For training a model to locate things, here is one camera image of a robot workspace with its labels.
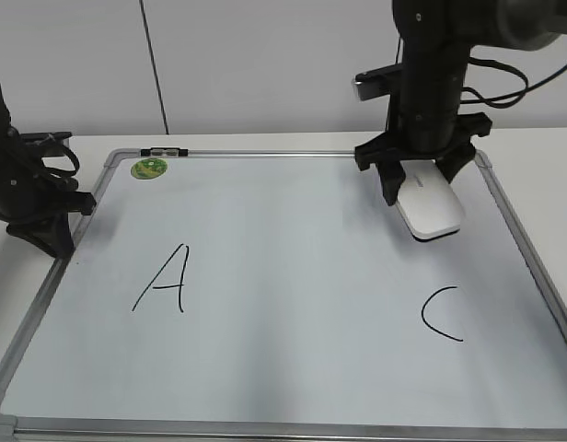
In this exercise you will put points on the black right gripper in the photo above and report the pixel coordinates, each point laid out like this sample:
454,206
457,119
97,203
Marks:
446,141

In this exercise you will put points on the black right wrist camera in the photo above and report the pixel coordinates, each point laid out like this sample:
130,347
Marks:
378,83

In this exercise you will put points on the white board with grey frame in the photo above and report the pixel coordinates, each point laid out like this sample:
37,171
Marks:
273,296

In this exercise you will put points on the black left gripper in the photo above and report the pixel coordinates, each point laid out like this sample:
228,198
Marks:
38,189

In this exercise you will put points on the white rectangular board eraser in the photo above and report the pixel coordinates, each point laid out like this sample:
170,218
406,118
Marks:
427,203

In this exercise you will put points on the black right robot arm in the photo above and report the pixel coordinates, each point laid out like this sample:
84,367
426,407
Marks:
425,87

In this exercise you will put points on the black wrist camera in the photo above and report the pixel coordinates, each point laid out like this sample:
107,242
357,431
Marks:
47,140
378,83

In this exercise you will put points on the green round magnet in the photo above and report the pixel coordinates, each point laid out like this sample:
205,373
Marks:
149,168

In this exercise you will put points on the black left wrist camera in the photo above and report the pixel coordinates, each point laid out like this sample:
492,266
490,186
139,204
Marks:
47,140

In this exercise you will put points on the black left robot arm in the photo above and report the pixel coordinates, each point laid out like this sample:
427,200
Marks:
38,188

